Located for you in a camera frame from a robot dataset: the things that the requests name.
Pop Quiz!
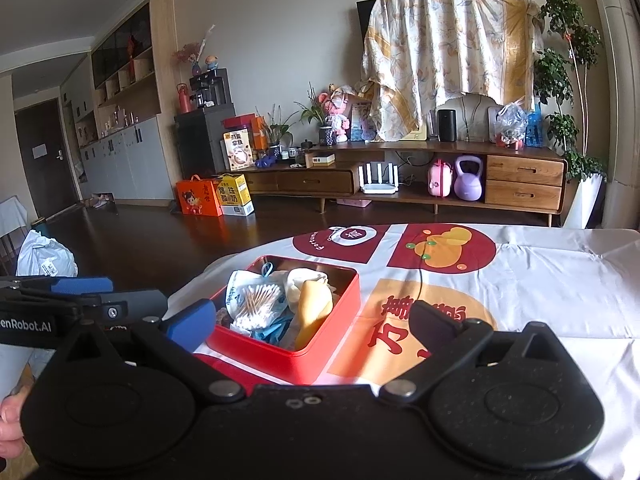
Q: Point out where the red tin box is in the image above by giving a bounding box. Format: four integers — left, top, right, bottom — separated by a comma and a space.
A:
206, 255, 362, 387

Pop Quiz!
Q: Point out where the cream fan-shaped ornament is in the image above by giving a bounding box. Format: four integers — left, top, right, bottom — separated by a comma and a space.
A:
457, 92, 501, 142

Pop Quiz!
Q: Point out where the black television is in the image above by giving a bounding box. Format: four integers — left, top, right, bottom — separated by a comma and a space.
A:
356, 0, 381, 81

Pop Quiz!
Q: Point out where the light wooden cabinet drawer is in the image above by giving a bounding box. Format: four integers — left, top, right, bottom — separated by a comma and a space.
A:
486, 154, 566, 187
484, 179, 563, 213

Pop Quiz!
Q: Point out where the small grassy potted plant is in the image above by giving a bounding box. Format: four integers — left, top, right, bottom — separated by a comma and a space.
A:
257, 105, 296, 161

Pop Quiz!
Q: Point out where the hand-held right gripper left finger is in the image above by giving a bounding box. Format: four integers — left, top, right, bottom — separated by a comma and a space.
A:
47, 299, 248, 406

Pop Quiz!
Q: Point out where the pair of light shoes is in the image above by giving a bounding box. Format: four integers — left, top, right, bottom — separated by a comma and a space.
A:
82, 192, 118, 210

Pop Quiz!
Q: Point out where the white standing air conditioner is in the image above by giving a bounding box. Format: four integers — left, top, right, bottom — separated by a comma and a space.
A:
585, 0, 640, 231

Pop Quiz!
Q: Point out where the wooden TV cabinet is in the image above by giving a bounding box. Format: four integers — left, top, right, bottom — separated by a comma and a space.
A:
240, 139, 568, 228

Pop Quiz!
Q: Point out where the white planter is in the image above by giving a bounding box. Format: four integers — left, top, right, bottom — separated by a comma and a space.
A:
562, 172, 606, 230

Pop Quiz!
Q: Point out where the clear plastic bag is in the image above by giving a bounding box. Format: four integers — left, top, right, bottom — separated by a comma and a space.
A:
495, 102, 530, 148

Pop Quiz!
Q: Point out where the yellow carton box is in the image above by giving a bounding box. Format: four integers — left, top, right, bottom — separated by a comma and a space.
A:
216, 174, 256, 217

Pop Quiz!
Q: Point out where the cream cloth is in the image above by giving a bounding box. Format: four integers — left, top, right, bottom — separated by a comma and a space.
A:
282, 267, 338, 306

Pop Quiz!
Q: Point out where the black cabinet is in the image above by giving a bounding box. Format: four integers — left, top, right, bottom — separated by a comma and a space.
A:
174, 102, 237, 181

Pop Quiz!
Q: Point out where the black coffee machine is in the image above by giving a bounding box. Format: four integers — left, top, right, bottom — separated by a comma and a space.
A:
189, 67, 231, 110

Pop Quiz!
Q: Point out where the blue nitrile glove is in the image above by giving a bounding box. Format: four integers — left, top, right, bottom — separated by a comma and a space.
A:
247, 310, 301, 351

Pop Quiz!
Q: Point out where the orange gift box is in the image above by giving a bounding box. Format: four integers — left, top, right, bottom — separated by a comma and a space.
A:
176, 175, 224, 217

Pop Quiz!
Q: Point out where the white plastic sack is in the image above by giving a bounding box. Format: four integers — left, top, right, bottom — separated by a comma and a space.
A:
16, 230, 79, 278

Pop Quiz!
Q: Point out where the white brown snack box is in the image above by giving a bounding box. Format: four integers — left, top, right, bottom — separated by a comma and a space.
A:
222, 130, 257, 171

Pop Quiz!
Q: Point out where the tall green potted tree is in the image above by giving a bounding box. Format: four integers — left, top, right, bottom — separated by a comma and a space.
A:
532, 0, 608, 183

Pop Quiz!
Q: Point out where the pink plush doll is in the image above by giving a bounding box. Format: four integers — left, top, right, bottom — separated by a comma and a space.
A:
320, 85, 358, 143

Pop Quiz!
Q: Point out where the vase with pink flowers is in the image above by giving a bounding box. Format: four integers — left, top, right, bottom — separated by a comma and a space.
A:
172, 24, 216, 78

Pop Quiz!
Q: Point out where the white red printed tablecloth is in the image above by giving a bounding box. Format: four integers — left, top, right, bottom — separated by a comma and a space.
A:
165, 222, 640, 478

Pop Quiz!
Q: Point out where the green plant dark pot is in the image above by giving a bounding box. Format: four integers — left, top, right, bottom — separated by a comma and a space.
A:
295, 82, 337, 147

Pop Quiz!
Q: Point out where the white router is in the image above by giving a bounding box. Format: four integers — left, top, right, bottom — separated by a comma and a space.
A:
357, 161, 401, 195

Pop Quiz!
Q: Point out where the purple kettlebell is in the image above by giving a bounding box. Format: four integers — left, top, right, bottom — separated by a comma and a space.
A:
453, 155, 485, 200

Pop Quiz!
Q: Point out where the cotton swab bag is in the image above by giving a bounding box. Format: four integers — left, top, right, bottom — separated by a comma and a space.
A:
231, 282, 290, 335

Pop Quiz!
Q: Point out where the yellow soft toy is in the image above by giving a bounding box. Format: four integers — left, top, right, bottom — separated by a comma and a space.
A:
294, 280, 335, 352

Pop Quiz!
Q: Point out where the wooden wall cabinet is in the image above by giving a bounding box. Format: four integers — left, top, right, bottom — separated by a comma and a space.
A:
60, 0, 176, 201

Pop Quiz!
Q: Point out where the floral cloth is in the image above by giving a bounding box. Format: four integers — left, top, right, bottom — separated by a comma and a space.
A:
361, 0, 543, 142

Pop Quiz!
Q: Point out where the dark wooden cabinet drawer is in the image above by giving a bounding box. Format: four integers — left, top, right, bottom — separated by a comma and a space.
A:
277, 170, 356, 196

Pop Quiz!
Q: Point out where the black speaker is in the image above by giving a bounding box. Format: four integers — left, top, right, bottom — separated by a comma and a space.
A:
437, 109, 458, 142

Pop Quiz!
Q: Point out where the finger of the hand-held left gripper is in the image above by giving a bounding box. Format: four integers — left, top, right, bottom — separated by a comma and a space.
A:
95, 288, 169, 328
0, 276, 115, 311

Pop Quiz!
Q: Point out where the blue picture card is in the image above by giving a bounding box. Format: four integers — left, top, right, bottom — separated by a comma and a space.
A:
350, 102, 378, 142

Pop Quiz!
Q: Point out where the red gift box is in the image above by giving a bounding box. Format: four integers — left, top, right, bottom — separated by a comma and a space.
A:
222, 114, 268, 151

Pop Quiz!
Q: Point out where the pink small suitcase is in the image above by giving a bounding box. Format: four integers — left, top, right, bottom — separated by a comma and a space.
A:
427, 158, 455, 197

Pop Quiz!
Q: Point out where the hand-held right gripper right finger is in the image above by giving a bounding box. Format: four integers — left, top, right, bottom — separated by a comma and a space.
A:
378, 301, 566, 406

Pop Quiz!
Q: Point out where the person's left hand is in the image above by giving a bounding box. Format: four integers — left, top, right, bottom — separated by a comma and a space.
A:
0, 392, 28, 456

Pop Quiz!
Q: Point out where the dark entry door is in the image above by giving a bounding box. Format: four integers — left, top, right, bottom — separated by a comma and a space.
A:
14, 97, 81, 221

